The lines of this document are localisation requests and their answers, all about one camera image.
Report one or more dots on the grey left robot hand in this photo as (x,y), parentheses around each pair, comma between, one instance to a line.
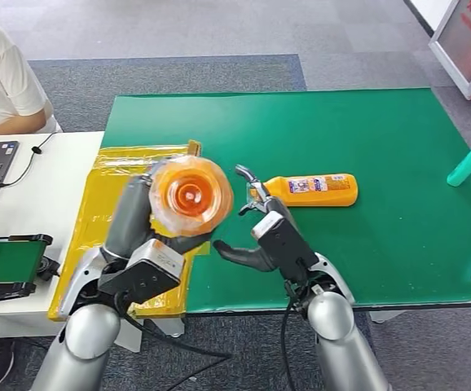
(129,216)

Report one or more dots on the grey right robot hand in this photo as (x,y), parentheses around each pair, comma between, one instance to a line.
(244,256)

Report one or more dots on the orange bottle with clear cap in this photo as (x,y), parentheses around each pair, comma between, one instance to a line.
(312,190)
(190,195)

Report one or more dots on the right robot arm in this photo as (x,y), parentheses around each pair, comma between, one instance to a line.
(341,345)

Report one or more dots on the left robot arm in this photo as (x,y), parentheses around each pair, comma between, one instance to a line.
(84,340)

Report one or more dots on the person's forearm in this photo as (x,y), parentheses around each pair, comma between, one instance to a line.
(15,124)

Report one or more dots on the yellow transparent film sheet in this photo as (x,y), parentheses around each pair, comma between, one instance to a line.
(96,205)

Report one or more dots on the white desk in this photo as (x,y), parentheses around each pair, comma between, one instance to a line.
(64,162)

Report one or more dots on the dark grey floor rug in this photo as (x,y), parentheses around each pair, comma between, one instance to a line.
(158,81)

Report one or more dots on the green table mat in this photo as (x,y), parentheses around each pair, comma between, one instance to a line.
(300,129)

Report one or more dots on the small green belt conveyor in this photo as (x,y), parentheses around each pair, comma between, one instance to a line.
(11,261)

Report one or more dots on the white-framed sign board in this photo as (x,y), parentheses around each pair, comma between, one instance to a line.
(463,38)

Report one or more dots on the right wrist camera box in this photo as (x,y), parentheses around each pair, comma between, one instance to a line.
(284,245)

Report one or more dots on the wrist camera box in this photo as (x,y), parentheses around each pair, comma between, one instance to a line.
(146,272)
(284,245)

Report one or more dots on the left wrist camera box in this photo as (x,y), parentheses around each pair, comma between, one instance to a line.
(146,272)

